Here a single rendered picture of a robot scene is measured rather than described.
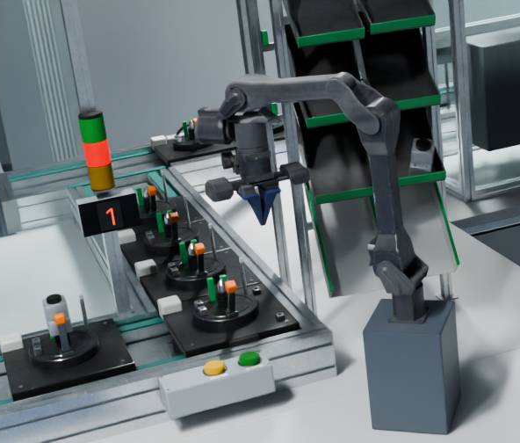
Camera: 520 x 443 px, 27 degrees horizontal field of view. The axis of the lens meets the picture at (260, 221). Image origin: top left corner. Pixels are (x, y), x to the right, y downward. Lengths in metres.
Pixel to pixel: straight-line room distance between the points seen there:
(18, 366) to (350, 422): 0.67
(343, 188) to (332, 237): 0.13
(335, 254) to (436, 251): 0.22
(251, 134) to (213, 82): 4.47
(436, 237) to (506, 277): 0.31
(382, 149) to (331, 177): 0.42
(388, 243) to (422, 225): 0.46
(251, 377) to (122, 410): 0.25
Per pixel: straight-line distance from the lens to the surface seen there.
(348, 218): 2.35
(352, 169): 2.30
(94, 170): 2.26
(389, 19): 2.23
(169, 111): 6.60
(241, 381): 2.10
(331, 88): 1.88
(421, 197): 2.42
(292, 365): 2.20
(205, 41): 6.40
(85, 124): 2.23
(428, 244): 2.37
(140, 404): 2.14
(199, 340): 2.21
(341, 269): 2.30
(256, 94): 1.94
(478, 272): 2.67
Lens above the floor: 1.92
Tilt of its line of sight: 20 degrees down
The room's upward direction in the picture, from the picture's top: 7 degrees counter-clockwise
